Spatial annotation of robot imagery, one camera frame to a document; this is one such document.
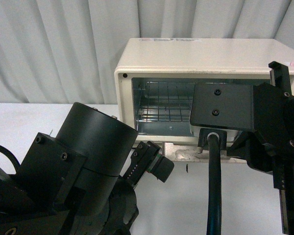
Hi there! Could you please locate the cream toaster oven body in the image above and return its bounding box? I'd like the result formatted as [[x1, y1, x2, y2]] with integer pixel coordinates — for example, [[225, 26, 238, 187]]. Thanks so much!
[[114, 38, 294, 145]]

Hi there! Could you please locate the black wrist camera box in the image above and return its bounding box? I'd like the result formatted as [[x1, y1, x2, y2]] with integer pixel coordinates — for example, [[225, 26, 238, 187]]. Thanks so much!
[[190, 83, 253, 131]]

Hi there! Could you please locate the black camera cable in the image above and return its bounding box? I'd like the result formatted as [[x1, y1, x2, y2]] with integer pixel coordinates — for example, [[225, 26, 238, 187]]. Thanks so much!
[[197, 128, 228, 235]]

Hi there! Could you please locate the white pleated curtain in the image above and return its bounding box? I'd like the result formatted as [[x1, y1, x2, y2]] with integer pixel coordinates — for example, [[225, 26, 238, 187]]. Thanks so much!
[[0, 0, 294, 104]]

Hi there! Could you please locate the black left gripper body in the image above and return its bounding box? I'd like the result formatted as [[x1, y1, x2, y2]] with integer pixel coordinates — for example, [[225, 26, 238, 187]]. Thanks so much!
[[123, 141, 161, 188]]

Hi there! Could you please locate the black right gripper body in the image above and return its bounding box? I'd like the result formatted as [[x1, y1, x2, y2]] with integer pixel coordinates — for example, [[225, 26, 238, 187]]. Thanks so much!
[[227, 61, 294, 235]]

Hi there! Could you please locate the oven door with glass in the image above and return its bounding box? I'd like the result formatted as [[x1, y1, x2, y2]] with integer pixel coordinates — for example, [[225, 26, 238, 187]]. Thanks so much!
[[162, 138, 246, 164]]

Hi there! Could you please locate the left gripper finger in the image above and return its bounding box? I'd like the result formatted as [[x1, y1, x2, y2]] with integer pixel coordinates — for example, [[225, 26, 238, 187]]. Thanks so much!
[[150, 154, 174, 183]]

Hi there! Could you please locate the wire oven rack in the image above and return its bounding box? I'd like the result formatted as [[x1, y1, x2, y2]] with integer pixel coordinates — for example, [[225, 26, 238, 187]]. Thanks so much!
[[135, 82, 195, 123]]

